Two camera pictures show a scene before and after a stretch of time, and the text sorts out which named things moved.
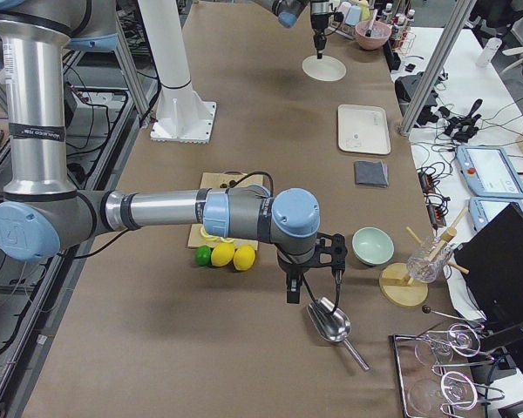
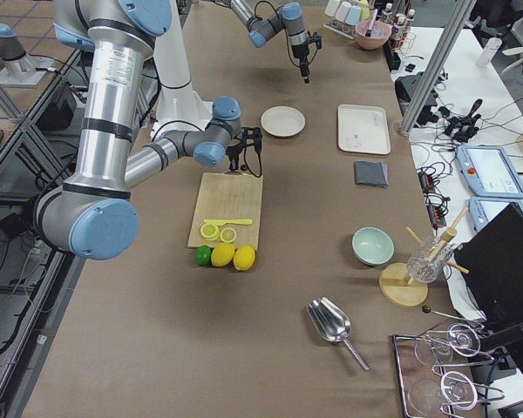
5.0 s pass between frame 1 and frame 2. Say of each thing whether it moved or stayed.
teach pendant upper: stayed
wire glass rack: stayed
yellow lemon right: stayed
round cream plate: moved
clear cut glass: stayed
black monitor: stayed
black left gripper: moved
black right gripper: moved
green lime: stayed
